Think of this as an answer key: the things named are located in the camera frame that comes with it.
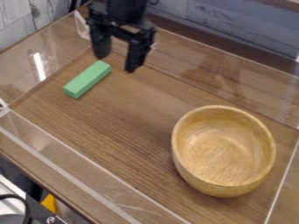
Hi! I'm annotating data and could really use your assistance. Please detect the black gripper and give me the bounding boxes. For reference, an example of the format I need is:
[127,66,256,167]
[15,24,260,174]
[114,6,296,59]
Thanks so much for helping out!
[87,8,157,73]

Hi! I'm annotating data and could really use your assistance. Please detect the green rectangular block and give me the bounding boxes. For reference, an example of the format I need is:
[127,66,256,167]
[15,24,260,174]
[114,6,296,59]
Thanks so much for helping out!
[63,60,113,99]

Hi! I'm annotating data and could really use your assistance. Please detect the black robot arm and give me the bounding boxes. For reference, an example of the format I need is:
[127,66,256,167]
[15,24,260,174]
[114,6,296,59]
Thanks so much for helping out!
[87,0,157,73]

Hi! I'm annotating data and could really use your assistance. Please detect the brown wooden bowl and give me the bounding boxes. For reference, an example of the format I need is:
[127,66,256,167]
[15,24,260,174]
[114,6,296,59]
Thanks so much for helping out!
[173,105,277,198]

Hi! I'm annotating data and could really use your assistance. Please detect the clear acrylic tray walls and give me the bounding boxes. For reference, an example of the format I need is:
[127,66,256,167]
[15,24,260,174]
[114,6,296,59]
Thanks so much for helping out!
[0,16,299,224]

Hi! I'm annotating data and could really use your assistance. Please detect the yellow warning label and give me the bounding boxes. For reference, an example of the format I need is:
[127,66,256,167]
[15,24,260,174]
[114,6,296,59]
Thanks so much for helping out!
[42,193,58,214]

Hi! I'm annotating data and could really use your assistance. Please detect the clear acrylic corner bracket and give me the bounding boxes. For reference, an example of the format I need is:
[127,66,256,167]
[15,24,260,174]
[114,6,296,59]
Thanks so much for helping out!
[74,10,90,40]

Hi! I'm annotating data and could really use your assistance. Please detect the black cable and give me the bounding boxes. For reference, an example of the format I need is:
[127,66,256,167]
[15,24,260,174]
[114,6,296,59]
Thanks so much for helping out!
[0,193,34,224]

